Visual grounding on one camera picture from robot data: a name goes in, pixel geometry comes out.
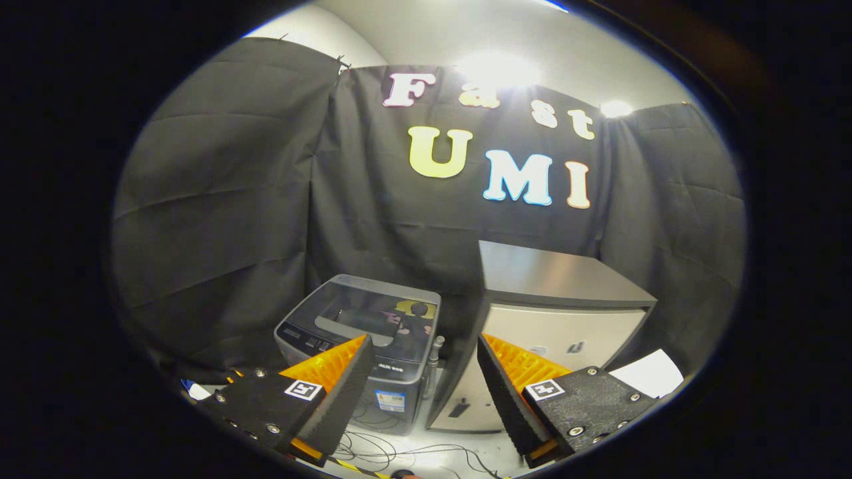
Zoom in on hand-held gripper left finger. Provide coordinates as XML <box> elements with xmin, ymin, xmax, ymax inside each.
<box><xmin>200</xmin><ymin>335</ymin><xmax>375</xmax><ymax>468</ymax></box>

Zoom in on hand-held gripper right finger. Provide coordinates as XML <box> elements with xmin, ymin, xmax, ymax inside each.
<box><xmin>477</xmin><ymin>333</ymin><xmax>660</xmax><ymax>468</ymax></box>

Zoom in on grey washing machine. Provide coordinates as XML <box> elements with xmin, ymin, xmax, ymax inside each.
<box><xmin>274</xmin><ymin>274</ymin><xmax>442</xmax><ymax>436</ymax></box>

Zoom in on dark washing machine lid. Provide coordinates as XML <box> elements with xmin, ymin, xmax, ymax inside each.
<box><xmin>312</xmin><ymin>274</ymin><xmax>442</xmax><ymax>373</ymax></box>

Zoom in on beige cabinet with dark top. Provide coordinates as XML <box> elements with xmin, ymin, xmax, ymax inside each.
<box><xmin>426</xmin><ymin>239</ymin><xmax>658</xmax><ymax>433</ymax></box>

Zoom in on white paper sheet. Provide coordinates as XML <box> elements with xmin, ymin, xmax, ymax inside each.
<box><xmin>609</xmin><ymin>349</ymin><xmax>685</xmax><ymax>399</ymax></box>

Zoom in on black backdrop cloth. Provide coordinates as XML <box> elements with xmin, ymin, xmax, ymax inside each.
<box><xmin>110</xmin><ymin>37</ymin><xmax>746</xmax><ymax>383</ymax></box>

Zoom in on grey drain hose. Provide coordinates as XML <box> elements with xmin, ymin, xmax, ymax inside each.
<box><xmin>426</xmin><ymin>336</ymin><xmax>445</xmax><ymax>400</ymax></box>

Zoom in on black floor cables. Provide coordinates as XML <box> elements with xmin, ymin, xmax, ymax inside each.
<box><xmin>329</xmin><ymin>406</ymin><xmax>507</xmax><ymax>479</ymax></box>

